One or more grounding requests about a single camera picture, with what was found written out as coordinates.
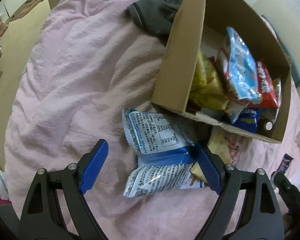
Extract grey dark garment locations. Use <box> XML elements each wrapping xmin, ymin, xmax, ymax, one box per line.
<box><xmin>127</xmin><ymin>0</ymin><xmax>183</xmax><ymax>44</ymax></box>

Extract tan cardboard snack packet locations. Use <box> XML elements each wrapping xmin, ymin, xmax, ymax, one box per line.
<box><xmin>190</xmin><ymin>127</ymin><xmax>233</xmax><ymax>184</ymax></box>

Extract dark blue snack packet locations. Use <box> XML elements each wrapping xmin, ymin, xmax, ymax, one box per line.
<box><xmin>233</xmin><ymin>108</ymin><xmax>259</xmax><ymax>133</ymax></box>

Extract yellow snack packet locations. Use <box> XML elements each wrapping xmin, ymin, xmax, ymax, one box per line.
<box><xmin>189</xmin><ymin>50</ymin><xmax>229</xmax><ymax>111</ymax></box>

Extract blue white snack bag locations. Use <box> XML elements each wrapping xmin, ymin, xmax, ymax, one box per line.
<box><xmin>123</xmin><ymin>164</ymin><xmax>204</xmax><ymax>198</ymax></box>
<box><xmin>121</xmin><ymin>108</ymin><xmax>197</xmax><ymax>166</ymax></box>

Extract pink bed duvet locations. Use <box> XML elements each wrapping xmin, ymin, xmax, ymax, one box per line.
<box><xmin>4</xmin><ymin>0</ymin><xmax>300</xmax><ymax>239</ymax></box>

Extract light blue cartoon packet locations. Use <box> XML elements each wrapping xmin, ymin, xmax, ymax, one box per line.
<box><xmin>216</xmin><ymin>26</ymin><xmax>262</xmax><ymax>124</ymax></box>

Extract brown white wafer packet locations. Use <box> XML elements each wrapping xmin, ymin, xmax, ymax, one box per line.
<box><xmin>277</xmin><ymin>153</ymin><xmax>294</xmax><ymax>174</ymax></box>

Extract brown cardboard box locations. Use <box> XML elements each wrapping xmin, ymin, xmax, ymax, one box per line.
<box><xmin>151</xmin><ymin>0</ymin><xmax>291</xmax><ymax>143</ymax></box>

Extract brown door mat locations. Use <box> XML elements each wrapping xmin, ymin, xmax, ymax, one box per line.
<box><xmin>6</xmin><ymin>0</ymin><xmax>44</xmax><ymax>23</ymax></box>

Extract red snack bag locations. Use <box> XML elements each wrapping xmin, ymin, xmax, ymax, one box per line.
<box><xmin>248</xmin><ymin>61</ymin><xmax>279</xmax><ymax>109</ymax></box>

